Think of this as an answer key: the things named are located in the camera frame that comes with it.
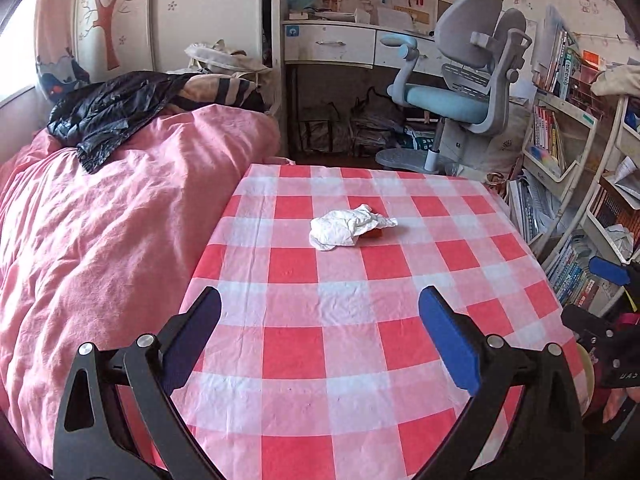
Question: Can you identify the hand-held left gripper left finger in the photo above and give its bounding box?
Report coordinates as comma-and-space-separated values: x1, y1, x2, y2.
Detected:
51, 286, 223, 480

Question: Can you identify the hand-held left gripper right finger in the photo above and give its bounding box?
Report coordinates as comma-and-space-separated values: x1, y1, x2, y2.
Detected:
415, 286, 587, 480

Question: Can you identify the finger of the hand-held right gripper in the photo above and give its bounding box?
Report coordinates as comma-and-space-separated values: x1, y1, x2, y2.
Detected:
561, 305, 619, 346
589, 256, 640, 311

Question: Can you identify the person's right hand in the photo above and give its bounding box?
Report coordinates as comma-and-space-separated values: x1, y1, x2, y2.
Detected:
602, 389, 636, 423

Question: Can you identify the stack of colourful books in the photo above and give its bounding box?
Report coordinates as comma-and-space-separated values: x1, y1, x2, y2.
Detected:
545, 235, 616, 311

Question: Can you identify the pile of papers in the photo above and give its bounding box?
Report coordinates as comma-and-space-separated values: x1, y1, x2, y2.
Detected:
505, 170, 546, 241

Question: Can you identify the red white checkered tablecloth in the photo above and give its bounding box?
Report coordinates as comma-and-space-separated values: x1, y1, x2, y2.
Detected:
170, 162, 591, 480

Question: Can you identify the white bookshelf rack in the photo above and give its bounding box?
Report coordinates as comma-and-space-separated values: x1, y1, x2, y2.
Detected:
520, 80, 640, 306

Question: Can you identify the pink duvet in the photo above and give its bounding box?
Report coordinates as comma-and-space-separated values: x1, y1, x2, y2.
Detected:
0, 105, 281, 471

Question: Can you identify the row of upright books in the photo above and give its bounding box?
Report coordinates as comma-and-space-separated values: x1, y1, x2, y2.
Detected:
530, 102, 568, 176

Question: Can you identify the white tote bag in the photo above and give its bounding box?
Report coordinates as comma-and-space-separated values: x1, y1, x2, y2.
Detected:
492, 105, 531, 176

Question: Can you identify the white crumpled tissue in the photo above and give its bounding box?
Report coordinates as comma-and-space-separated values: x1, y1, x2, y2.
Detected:
309, 204, 398, 252

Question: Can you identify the row of tall books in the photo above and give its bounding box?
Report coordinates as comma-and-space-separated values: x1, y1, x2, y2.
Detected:
532, 7, 583, 101

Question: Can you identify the pile of dark bags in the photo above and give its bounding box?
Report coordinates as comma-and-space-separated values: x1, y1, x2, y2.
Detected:
350, 87, 406, 156

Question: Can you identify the clear plaid storage bag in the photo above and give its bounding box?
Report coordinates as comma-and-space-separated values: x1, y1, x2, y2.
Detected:
299, 102, 346, 153

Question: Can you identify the black plastic bag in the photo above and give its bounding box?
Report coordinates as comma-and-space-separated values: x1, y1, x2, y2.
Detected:
47, 71, 201, 175

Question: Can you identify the striped beige pillow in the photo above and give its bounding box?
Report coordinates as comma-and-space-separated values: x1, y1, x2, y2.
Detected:
172, 74, 258, 111

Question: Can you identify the grey blue office chair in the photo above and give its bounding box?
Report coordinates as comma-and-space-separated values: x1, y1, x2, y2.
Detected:
375, 0, 533, 176

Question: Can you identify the beige canvas bag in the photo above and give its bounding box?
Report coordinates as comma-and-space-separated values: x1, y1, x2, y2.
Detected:
167, 40, 273, 78

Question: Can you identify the white desk with drawers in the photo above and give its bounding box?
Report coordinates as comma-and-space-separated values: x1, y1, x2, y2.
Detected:
272, 19, 451, 156

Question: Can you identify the window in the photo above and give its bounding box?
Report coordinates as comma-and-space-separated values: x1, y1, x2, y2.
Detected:
0, 0, 41, 106

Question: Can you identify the white wardrobe with tree decal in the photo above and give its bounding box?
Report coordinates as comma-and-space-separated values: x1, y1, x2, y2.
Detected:
75, 0, 266, 76

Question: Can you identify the pink curtain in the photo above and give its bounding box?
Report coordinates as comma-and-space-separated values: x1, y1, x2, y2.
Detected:
35, 0, 91, 103

